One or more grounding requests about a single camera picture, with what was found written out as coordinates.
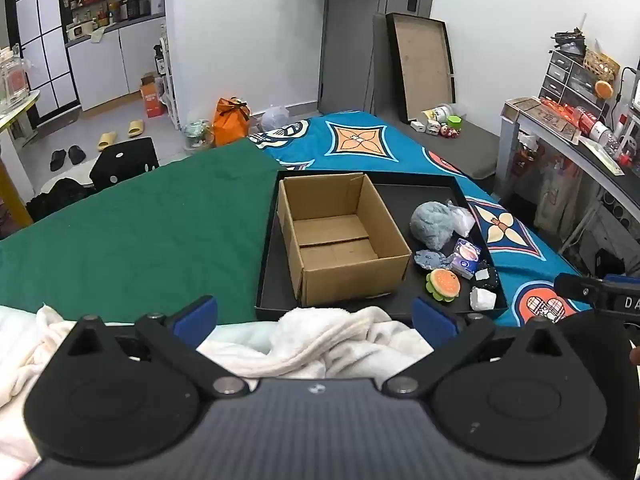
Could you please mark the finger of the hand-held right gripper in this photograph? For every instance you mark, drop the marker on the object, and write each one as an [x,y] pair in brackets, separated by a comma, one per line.
[575,287]
[614,278]

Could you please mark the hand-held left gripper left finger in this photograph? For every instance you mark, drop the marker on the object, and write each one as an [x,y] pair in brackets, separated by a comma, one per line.
[197,316]

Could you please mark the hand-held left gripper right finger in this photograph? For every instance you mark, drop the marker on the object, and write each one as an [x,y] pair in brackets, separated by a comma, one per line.
[431,317]

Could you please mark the hamburger plush toy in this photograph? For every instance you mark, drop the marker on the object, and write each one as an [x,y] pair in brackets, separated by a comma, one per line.
[442,284]

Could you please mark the white tissue wad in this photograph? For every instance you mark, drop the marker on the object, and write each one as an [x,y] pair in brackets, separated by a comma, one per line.
[482,300]

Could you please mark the light blue star plush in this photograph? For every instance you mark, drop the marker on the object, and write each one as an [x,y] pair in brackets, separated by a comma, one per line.
[431,260]

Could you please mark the blue tissue packet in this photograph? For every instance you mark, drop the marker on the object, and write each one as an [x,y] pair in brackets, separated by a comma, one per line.
[465,257]

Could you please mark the black heart-shaped fabric pouch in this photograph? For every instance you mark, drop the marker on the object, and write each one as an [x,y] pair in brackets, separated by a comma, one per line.
[494,280]

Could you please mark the brown cardboard box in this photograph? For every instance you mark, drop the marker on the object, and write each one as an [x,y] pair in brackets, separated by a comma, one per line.
[350,280]

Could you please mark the grey-blue fuzzy plush toy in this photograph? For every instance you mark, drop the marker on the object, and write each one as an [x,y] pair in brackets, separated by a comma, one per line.
[430,225]

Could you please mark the clear bag of white stuffing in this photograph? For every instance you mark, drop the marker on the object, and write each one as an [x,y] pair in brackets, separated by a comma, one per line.
[462,220]

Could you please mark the black shallow tray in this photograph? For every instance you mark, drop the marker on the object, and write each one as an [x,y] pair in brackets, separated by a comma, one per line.
[395,200]

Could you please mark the white bed sheet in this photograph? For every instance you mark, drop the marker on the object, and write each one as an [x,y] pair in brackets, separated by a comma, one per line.
[240,337]

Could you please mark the green blanket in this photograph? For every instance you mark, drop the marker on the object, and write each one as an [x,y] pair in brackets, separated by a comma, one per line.
[150,240]

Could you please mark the beige tote bag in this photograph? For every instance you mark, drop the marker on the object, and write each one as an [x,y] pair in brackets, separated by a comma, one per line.
[555,195]

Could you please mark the white fleece blanket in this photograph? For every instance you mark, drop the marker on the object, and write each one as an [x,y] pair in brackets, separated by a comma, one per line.
[320,340]

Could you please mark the grey desk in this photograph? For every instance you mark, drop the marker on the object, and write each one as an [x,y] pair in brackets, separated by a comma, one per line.
[506,160]

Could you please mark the red-labelled plastic bottle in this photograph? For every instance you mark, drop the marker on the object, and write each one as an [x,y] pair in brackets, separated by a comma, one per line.
[587,122]

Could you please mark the blue patterned blanket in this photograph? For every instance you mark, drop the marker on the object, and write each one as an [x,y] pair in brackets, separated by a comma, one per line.
[410,160]

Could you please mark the black dotted cube stool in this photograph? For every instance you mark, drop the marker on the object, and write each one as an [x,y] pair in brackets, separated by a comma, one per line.
[125,160]

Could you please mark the clear bag with greens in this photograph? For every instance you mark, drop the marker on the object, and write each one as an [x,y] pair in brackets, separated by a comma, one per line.
[197,135]

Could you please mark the black clothes pile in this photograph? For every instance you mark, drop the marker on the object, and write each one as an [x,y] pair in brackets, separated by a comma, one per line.
[60,197]

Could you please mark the small red toy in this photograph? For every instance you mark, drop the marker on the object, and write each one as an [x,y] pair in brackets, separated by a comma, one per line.
[450,133]

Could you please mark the brown embossed boards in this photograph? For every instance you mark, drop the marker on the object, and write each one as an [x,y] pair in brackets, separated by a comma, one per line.
[530,107]

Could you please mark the small white figurine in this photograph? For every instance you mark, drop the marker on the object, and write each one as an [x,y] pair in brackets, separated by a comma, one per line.
[433,130]

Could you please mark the orange round toy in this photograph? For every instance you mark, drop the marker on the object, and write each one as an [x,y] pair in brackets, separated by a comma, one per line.
[603,89]

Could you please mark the white charger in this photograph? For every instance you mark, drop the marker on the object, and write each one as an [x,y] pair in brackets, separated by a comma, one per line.
[417,127]

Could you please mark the orange bag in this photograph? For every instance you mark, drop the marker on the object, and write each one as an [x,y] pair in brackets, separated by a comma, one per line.
[230,122]

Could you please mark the small green cup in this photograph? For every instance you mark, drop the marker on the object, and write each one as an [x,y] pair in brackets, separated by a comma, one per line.
[454,122]

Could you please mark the grey drawer organizer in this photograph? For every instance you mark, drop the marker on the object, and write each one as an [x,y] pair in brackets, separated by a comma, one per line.
[560,75]

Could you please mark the woven basket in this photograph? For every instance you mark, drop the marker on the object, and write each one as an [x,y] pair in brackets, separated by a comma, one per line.
[602,65]

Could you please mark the orange cardboard box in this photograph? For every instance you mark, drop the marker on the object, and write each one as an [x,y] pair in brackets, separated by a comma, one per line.
[152,100]

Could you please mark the white trolley rack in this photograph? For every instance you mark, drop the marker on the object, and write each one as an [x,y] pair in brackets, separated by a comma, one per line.
[167,85]

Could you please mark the black cardboard-lined lid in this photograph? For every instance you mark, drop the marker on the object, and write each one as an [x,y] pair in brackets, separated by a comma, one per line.
[425,70]

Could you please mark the white kitchen cabinet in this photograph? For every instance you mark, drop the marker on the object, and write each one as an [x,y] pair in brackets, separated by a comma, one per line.
[100,70]

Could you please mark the grey door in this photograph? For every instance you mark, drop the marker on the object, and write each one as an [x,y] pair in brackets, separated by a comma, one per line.
[360,60]

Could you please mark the yellow-legged table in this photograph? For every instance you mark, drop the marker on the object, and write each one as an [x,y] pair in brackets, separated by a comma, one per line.
[15,112]

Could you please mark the glass jar with red label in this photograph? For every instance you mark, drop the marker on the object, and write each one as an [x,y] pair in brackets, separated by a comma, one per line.
[15,85]

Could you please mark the white microwave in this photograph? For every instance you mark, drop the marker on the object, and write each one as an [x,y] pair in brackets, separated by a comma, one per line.
[80,31]

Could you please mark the black-framed glass door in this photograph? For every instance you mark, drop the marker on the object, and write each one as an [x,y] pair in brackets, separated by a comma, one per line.
[45,20]

